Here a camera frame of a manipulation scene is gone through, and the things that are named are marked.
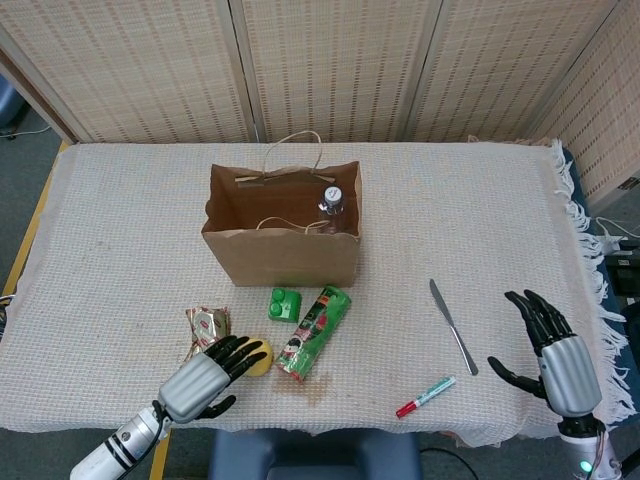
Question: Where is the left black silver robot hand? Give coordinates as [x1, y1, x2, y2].
[158, 335, 269, 425]

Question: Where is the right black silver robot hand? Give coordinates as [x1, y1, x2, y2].
[487, 289, 603, 419]

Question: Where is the gold red snack packet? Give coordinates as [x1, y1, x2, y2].
[180, 305, 232, 362]

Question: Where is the yellow pear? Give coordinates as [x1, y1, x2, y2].
[239, 338, 275, 377]

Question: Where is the red capped marker pen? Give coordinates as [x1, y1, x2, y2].
[395, 376, 457, 419]

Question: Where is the clear plastic bottle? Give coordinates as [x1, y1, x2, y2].
[315, 185, 347, 236]

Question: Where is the brown paper bag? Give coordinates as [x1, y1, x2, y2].
[201, 130, 362, 289]

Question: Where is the black box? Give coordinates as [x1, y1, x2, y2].
[604, 239, 640, 301]

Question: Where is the green toy block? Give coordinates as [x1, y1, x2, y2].
[267, 287, 305, 324]

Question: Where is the metal table knife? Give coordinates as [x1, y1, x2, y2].
[428, 278, 480, 377]

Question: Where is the green chips can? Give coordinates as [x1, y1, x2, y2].
[276, 284, 353, 385]

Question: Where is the blue chair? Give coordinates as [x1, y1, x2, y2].
[207, 428, 421, 480]

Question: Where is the white woven tablecloth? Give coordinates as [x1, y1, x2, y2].
[0, 138, 632, 449]

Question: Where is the woven folding screen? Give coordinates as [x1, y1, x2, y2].
[0, 0, 640, 211]

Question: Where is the blue round container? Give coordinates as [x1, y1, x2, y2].
[0, 82, 26, 127]

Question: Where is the white cable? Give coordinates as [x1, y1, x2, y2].
[594, 217, 632, 251]

